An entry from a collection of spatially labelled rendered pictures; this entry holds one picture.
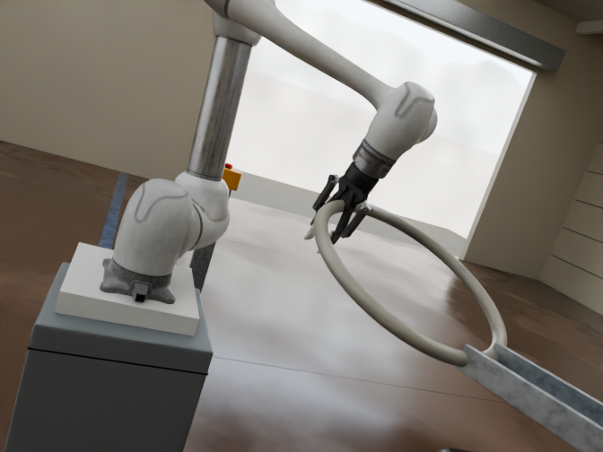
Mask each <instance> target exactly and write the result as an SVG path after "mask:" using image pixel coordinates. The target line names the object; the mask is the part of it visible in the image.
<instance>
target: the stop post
mask: <svg viewBox="0 0 603 452"><path fill-rule="evenodd" d="M240 178H241V172H240V170H239V169H235V168H229V167H226V166H225V167H224V171H223V177H222V179H223V180H224V181H225V183H226V185H227V187H228V188H229V199H230V195H231V192H232V190H234V191H237V189H238V186H239V183H240ZM215 244H216V242H214V243H213V244H211V245H208V246H206V247H204V248H200V249H196V250H194V252H193V255H192V258H191V261H190V265H189V268H191V269H192V274H193V280H194V286H195V288H197V289H199V290H200V294H201V292H202V289H203V286H204V282H205V278H206V274H207V271H208V268H209V265H210V262H211V259H212V255H213V253H214V247H215Z"/></svg>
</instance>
